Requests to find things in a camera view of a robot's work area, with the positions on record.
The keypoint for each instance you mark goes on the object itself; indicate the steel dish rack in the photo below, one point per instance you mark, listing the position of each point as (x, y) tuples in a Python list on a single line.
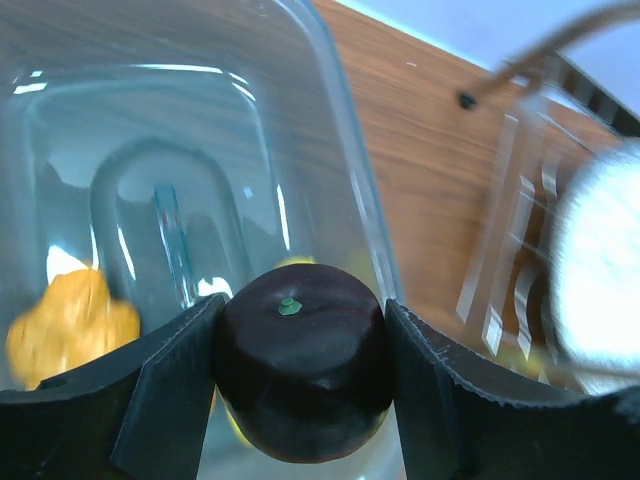
[(560, 121)]

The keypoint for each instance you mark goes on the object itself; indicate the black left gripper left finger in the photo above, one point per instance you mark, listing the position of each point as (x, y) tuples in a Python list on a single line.
[(139, 412)]

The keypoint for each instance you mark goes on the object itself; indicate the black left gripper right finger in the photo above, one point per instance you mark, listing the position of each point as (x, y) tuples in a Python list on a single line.
[(461, 416)]

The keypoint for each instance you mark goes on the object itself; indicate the dark purple fake plum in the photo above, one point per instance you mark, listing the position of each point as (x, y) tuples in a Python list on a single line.
[(305, 360)]

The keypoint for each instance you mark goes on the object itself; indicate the orange fake food piece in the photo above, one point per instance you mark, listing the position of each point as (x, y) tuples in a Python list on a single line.
[(76, 321)]

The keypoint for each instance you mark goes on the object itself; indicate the clear plastic container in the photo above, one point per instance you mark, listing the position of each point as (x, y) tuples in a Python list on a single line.
[(184, 148)]

